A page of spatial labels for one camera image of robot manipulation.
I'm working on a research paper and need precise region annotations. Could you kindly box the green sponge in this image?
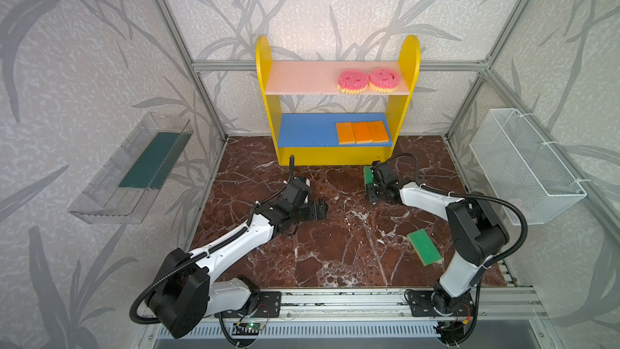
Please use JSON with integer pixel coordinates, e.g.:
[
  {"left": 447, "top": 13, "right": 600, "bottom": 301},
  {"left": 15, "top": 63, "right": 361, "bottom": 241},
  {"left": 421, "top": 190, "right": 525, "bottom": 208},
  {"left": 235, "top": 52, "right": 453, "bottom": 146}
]
[
  {"left": 363, "top": 166, "right": 374, "bottom": 185},
  {"left": 407, "top": 229, "right": 442, "bottom": 267}
]

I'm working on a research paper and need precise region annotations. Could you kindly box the orange sponge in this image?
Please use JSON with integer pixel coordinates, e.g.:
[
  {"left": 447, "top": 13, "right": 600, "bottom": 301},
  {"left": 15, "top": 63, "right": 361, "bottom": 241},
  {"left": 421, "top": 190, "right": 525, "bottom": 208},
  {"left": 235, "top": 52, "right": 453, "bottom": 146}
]
[
  {"left": 367, "top": 121, "right": 390, "bottom": 144},
  {"left": 351, "top": 122, "right": 373, "bottom": 144}
]

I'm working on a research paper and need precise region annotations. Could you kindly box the yellow sponge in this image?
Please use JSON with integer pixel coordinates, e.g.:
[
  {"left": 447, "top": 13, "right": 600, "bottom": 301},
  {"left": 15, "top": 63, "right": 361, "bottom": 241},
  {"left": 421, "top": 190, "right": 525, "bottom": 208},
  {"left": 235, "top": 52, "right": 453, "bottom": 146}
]
[{"left": 336, "top": 122, "right": 356, "bottom": 145}]

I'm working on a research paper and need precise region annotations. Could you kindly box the pink smiley sponge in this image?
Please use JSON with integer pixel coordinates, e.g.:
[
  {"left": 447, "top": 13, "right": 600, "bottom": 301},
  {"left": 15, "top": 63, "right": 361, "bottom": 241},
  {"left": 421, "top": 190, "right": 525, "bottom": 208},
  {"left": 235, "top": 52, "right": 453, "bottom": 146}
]
[
  {"left": 337, "top": 69, "right": 369, "bottom": 95},
  {"left": 368, "top": 68, "right": 400, "bottom": 94}
]

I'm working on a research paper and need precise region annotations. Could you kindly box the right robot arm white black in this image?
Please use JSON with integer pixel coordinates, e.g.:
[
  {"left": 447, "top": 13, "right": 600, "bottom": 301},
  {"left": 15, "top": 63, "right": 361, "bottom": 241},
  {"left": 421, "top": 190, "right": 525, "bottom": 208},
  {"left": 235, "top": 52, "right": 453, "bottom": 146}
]
[{"left": 363, "top": 161, "right": 529, "bottom": 316}]

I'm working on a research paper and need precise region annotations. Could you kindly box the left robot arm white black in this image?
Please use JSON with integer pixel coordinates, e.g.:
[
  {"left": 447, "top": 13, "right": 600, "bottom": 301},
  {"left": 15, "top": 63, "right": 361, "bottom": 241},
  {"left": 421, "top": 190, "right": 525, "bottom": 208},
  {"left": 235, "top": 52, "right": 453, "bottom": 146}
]
[{"left": 129, "top": 178, "right": 328, "bottom": 339}]

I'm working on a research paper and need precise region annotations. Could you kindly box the yellow shelf with coloured boards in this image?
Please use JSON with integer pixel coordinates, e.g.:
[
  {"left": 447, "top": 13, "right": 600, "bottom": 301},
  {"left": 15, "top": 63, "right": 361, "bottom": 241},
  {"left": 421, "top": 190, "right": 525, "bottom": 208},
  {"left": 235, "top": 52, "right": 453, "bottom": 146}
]
[{"left": 255, "top": 35, "right": 421, "bottom": 166}]

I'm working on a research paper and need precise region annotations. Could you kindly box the green circuit board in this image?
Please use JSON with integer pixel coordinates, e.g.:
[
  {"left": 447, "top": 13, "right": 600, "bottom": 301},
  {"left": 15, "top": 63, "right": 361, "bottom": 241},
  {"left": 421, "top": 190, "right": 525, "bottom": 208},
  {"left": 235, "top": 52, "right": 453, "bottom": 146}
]
[{"left": 233, "top": 321, "right": 268, "bottom": 336}]

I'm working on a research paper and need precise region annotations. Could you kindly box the dark green tray liner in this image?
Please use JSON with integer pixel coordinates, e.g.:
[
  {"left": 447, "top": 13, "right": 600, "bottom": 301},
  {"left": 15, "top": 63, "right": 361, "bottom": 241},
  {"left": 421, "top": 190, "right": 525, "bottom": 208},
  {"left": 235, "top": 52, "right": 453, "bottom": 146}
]
[{"left": 119, "top": 132, "right": 191, "bottom": 190}]

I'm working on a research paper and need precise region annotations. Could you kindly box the white wire mesh basket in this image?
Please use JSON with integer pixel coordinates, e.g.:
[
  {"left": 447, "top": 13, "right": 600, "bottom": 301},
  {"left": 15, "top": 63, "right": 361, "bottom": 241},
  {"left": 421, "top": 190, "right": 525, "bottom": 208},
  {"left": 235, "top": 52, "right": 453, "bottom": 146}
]
[{"left": 470, "top": 108, "right": 587, "bottom": 225}]

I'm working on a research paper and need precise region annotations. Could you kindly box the clear plastic wall tray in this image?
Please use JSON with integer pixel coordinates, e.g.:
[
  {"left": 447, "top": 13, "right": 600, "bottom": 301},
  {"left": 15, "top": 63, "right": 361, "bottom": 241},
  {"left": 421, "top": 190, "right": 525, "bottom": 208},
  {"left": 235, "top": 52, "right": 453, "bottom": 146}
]
[{"left": 69, "top": 112, "right": 194, "bottom": 225}]

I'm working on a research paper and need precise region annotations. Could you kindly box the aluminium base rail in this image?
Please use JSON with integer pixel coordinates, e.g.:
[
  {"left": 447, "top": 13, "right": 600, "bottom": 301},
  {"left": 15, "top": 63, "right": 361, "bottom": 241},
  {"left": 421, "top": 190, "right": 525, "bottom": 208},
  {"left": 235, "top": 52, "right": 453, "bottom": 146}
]
[{"left": 139, "top": 288, "right": 548, "bottom": 323}]

